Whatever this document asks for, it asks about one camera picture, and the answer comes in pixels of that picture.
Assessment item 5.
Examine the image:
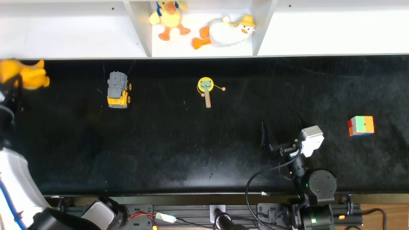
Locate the many-coloured puzzle cube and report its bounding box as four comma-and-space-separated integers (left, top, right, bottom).
347, 115, 375, 137

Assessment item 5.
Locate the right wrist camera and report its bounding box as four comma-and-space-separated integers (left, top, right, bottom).
298, 125, 325, 158

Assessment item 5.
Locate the grey and yellow toy truck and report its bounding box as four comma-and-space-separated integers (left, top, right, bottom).
106, 71, 133, 109

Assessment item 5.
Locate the white plush duck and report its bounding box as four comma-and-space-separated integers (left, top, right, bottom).
191, 14, 257, 50

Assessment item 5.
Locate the yellow plush duck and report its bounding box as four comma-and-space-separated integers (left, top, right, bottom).
149, 1, 192, 42

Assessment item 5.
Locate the white shelf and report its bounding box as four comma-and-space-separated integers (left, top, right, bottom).
0, 0, 409, 61

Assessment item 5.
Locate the yellow rattle drum toy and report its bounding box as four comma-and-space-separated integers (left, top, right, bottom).
196, 77, 227, 109

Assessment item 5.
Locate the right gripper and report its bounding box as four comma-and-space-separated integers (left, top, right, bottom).
259, 120, 302, 158

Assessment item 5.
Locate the yellow rubber duck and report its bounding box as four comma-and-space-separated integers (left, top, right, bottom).
0, 59, 51, 91

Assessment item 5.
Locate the mounting rail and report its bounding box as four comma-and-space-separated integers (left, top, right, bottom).
47, 194, 388, 230

